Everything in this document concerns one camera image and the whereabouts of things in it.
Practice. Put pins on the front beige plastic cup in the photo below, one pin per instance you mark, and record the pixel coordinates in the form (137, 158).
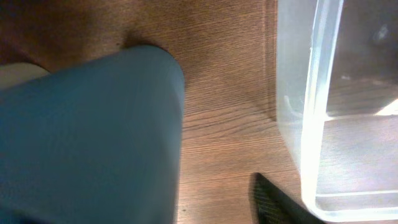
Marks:
(16, 73)

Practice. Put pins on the clear plastic container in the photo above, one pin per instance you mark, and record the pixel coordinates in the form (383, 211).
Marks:
(337, 104)

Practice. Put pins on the blue plastic cup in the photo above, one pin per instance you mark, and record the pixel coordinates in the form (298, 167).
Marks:
(96, 143)

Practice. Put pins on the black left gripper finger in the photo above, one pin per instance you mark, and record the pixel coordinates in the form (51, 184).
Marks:
(269, 204)

